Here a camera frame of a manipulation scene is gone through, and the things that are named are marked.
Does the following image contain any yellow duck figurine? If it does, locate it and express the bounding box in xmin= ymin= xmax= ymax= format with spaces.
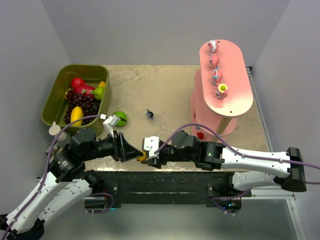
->
xmin=136 ymin=151 xmax=147 ymax=162

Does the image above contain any purple black-eared figurine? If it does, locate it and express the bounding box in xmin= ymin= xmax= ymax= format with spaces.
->
xmin=146 ymin=109 xmax=154 ymax=120

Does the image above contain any pink figurine with yellow hat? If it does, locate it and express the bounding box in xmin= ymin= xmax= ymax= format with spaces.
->
xmin=215 ymin=83 xmax=228 ymax=100

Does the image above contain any pink figurine with blue glasses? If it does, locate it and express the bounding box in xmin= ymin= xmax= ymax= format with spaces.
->
xmin=212 ymin=68 xmax=223 ymax=87

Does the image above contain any pink pig figurine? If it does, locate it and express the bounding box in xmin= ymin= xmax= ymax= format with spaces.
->
xmin=209 ymin=54 xmax=220 ymax=70

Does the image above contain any red white figurine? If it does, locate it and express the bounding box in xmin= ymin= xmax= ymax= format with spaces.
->
xmin=207 ymin=40 xmax=219 ymax=56

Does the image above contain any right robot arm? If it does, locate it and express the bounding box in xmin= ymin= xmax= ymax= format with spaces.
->
xmin=142 ymin=130 xmax=307 ymax=192

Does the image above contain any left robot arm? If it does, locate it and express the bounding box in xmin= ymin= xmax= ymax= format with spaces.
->
xmin=0 ymin=128 xmax=143 ymax=240

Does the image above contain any pink tiered shelf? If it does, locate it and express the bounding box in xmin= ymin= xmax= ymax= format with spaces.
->
xmin=190 ymin=39 xmax=253 ymax=142

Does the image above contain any green watermelon ball toy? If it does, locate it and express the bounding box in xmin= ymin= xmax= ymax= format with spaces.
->
xmin=113 ymin=111 xmax=128 ymax=127

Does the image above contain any dark grape bunch toy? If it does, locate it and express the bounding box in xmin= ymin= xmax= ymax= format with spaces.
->
xmin=63 ymin=88 xmax=100 ymax=124

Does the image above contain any grey green bottle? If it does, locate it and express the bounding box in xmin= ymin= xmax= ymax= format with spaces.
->
xmin=57 ymin=132 xmax=71 ymax=148

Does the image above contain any green apple toy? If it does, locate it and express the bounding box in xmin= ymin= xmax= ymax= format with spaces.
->
xmin=93 ymin=87 xmax=105 ymax=101

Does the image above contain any beige suction hook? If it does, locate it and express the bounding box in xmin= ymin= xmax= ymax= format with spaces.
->
xmin=48 ymin=121 xmax=63 ymax=141

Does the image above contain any yellow pepper toy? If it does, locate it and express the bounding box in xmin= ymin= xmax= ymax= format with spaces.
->
xmin=98 ymin=81 xmax=106 ymax=88

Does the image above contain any green plastic bin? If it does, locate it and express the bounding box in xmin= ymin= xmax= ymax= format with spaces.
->
xmin=41 ymin=64 xmax=112 ymax=128

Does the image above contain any red dragon fruit toy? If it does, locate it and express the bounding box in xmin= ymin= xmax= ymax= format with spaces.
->
xmin=71 ymin=77 xmax=95 ymax=96

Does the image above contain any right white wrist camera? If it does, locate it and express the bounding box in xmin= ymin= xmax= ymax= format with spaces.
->
xmin=142 ymin=136 xmax=160 ymax=159

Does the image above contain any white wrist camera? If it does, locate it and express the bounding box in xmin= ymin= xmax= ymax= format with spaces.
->
xmin=100 ymin=114 xmax=120 ymax=138
xmin=142 ymin=136 xmax=160 ymax=159

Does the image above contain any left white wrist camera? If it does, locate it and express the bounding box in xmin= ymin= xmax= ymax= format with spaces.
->
xmin=100 ymin=114 xmax=120 ymax=138

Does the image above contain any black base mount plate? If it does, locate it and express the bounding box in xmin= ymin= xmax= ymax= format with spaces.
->
xmin=85 ymin=171 xmax=249 ymax=211

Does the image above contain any aluminium frame rail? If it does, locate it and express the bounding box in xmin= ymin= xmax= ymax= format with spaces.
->
xmin=31 ymin=178 xmax=296 ymax=201

